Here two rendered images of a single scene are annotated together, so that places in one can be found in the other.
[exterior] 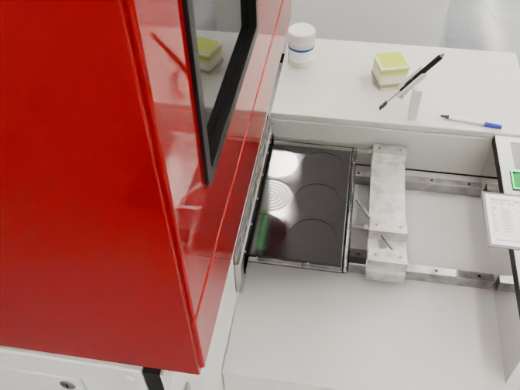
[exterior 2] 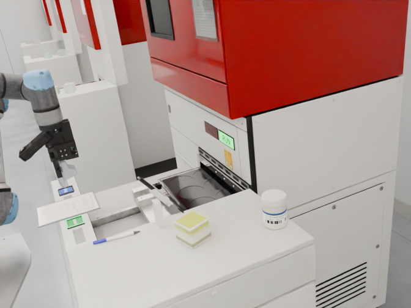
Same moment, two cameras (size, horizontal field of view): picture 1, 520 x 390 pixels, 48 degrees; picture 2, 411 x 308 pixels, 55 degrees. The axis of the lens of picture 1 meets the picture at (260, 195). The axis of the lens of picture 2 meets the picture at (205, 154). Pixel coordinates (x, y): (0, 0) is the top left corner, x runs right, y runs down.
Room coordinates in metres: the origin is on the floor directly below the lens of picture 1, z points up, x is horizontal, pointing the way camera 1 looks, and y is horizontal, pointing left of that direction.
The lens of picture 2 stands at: (2.05, -0.79, 1.63)
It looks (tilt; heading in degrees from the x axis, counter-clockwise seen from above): 23 degrees down; 148
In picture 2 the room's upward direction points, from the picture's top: 7 degrees counter-clockwise
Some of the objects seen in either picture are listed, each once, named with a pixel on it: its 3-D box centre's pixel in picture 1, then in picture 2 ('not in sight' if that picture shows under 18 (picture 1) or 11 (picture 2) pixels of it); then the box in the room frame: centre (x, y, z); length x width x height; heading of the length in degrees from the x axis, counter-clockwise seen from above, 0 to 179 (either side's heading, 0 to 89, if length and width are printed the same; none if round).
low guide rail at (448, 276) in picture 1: (372, 267); (152, 203); (0.73, -0.24, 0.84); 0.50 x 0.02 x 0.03; 79
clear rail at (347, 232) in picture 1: (350, 204); (174, 198); (0.86, -0.20, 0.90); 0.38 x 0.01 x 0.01; 169
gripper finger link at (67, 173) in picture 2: not in sight; (66, 174); (0.87, -0.55, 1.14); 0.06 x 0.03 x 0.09; 79
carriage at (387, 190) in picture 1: (386, 212); (156, 214); (0.86, -0.29, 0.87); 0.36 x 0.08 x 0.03; 169
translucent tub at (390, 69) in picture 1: (390, 70); (192, 229); (1.22, -0.34, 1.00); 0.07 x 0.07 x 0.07; 8
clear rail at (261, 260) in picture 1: (258, 259); (197, 168); (0.72, 0.01, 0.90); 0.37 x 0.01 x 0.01; 79
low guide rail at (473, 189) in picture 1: (375, 179); not in sight; (1.00, -0.29, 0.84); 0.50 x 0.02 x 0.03; 79
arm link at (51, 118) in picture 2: not in sight; (48, 116); (0.85, -0.55, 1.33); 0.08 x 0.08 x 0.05
